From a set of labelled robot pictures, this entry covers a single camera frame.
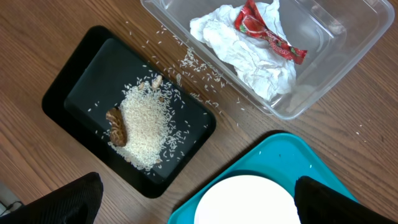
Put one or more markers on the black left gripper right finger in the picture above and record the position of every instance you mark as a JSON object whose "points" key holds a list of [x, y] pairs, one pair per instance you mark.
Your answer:
{"points": [[318, 204]]}

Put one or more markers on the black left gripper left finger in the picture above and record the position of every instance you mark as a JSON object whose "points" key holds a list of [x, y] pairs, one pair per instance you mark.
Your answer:
{"points": [[74, 203]]}

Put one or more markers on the large pink plate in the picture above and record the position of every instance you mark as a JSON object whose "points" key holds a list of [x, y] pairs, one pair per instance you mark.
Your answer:
{"points": [[246, 199]]}

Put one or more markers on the food scraps and rice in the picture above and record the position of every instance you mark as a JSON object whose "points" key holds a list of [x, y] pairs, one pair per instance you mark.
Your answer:
{"points": [[150, 123]]}

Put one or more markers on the red snack wrapper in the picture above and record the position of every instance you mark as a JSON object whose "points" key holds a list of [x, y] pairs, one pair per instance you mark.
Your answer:
{"points": [[250, 22]]}

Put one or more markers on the clear plastic waste bin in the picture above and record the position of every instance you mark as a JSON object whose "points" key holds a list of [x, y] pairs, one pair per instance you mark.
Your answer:
{"points": [[336, 35]]}

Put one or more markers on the teal serving tray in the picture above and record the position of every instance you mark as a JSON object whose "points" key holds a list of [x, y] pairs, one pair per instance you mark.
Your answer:
{"points": [[281, 157]]}

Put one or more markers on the black rectangular tray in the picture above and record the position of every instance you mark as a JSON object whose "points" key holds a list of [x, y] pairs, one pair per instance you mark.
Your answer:
{"points": [[94, 80]]}

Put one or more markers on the white tissue pile in bin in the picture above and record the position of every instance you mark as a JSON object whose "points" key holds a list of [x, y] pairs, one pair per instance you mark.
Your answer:
{"points": [[255, 63]]}

